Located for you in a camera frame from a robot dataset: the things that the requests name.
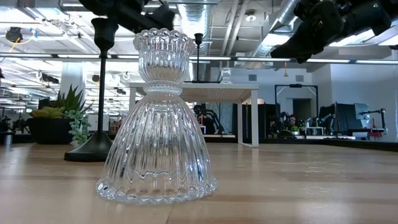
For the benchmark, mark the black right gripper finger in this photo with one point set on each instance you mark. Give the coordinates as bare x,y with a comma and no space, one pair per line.
295,49

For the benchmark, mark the clear ribbed glass candle holder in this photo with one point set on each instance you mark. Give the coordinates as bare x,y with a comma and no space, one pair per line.
226,76
158,140

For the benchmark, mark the black candlestick holder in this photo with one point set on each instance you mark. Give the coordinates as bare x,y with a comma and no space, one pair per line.
101,93
198,56

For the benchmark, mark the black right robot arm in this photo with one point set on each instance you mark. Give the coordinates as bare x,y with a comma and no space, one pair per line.
367,15

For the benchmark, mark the person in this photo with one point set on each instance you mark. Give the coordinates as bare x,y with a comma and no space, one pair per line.
293,121

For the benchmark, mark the black background monitor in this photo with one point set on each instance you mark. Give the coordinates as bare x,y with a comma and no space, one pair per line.
342,116

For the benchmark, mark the white perforated metal shelf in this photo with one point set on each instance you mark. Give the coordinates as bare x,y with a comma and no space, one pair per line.
217,93

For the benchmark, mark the black ceiling device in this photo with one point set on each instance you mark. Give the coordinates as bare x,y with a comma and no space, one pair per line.
14,34

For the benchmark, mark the potted succulent plant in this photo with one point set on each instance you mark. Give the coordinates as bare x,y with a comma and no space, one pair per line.
49,130

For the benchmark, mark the small metal cup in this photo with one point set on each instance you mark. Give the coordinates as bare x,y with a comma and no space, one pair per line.
7,139

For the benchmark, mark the silver ventilation duct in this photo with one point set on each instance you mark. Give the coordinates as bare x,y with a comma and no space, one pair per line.
196,21
273,28

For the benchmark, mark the black frame rack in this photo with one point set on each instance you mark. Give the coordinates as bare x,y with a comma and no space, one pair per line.
295,85

